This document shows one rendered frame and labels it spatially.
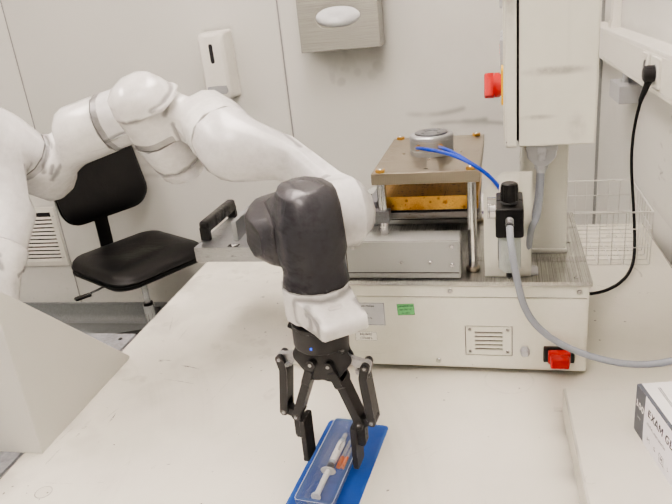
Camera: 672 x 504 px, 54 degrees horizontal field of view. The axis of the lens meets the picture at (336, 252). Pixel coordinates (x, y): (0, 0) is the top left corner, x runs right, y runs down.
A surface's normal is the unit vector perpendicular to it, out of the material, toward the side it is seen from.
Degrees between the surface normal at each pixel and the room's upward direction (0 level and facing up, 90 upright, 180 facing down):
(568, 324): 90
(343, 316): 20
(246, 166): 107
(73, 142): 99
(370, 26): 90
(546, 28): 90
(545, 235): 90
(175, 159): 118
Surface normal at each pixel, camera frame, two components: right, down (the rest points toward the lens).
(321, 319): -0.01, -0.77
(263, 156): 0.09, 0.59
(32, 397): 0.98, -0.02
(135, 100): -0.05, 0.07
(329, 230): 0.54, 0.21
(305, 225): -0.01, 0.29
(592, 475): -0.10, -0.93
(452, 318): -0.23, 0.38
